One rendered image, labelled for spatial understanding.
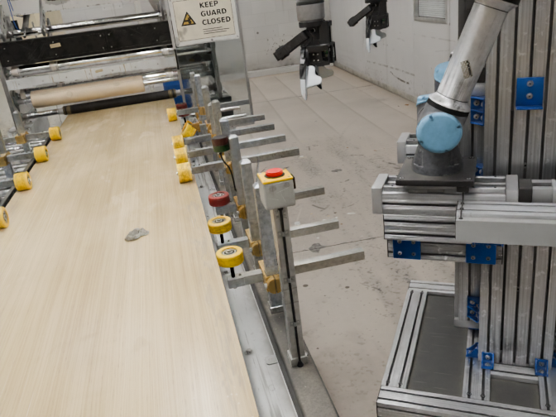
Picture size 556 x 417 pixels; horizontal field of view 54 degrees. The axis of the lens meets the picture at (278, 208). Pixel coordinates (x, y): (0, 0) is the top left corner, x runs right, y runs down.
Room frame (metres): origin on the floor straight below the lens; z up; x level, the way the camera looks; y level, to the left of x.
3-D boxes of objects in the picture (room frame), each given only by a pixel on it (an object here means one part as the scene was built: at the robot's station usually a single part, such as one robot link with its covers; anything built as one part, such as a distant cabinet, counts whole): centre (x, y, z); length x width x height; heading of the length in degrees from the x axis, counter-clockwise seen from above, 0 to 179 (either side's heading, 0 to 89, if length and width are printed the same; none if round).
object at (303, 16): (1.55, -0.16, 1.54); 0.08 x 0.08 x 0.05
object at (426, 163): (1.59, -0.51, 1.09); 0.15 x 0.15 x 0.10
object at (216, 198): (1.96, 0.22, 0.85); 0.08 x 0.08 x 0.11
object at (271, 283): (1.46, 0.05, 0.81); 0.14 x 0.06 x 0.05; 10
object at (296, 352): (1.18, 0.00, 0.93); 0.05 x 0.05 x 0.45; 10
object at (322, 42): (1.55, -0.16, 1.46); 0.09 x 0.08 x 0.12; 67
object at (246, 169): (1.69, 0.09, 0.87); 0.04 x 0.04 x 0.48; 10
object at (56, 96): (4.16, 1.07, 1.05); 1.43 x 0.12 x 0.12; 100
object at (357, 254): (1.49, -0.03, 0.80); 0.44 x 0.03 x 0.04; 100
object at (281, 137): (2.47, 0.17, 0.95); 0.50 x 0.04 x 0.04; 100
